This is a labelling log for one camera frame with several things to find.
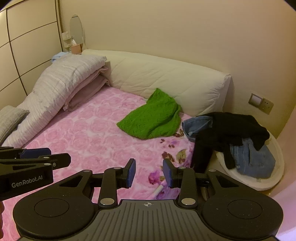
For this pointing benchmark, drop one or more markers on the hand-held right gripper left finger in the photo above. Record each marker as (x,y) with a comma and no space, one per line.
(130,173)

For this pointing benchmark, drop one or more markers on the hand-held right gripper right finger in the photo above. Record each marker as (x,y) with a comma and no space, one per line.
(167,173)

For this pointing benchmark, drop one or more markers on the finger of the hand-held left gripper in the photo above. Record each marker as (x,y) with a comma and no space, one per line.
(59,160)
(34,153)

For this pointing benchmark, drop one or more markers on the green knit sweater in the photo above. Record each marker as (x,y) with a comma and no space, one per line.
(150,115)

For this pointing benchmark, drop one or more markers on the small white tube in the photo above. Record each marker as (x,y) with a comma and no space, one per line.
(158,191)

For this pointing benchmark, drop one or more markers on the pink floral bed blanket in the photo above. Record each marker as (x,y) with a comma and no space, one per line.
(92,139)

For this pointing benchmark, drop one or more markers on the grey pillow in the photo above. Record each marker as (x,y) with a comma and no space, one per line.
(10,119)

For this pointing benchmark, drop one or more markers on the lavender striped comforter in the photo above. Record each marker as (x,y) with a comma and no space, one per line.
(57,88)

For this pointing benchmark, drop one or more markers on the black garment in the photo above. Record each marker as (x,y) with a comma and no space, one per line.
(229,129)

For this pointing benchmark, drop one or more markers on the mauve folded blanket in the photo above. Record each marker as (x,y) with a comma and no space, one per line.
(90,89)

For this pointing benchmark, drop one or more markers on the blue jeans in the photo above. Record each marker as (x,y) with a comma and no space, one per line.
(254,160)

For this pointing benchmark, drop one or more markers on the cream headboard cushion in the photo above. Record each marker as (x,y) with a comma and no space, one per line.
(161,74)

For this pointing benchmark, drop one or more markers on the light blue cloth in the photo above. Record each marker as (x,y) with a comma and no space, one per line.
(59,56)

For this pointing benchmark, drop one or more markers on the cream panelled wardrobe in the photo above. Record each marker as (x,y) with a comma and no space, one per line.
(25,46)

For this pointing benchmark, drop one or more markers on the white laundry basket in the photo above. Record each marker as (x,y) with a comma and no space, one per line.
(276,157)

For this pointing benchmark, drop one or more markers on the white toiletry items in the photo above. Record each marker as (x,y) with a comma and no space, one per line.
(67,39)

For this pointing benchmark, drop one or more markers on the wall switch socket panel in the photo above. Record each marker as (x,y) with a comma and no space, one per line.
(260,103)

